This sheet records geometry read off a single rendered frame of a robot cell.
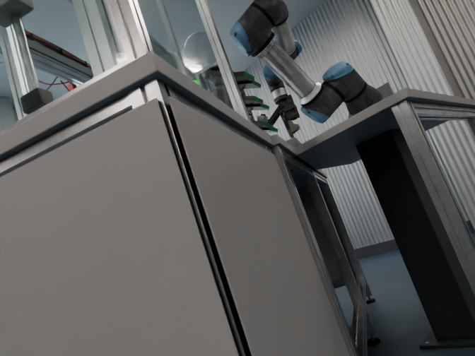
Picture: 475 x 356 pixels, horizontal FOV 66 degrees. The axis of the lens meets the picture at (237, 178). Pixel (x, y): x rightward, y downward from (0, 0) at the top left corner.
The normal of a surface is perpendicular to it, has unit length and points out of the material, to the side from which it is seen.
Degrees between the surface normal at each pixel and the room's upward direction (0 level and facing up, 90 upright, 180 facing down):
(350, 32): 90
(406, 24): 90
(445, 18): 90
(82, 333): 90
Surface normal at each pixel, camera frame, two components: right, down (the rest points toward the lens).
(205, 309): -0.32, -0.07
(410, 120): -0.70, 0.11
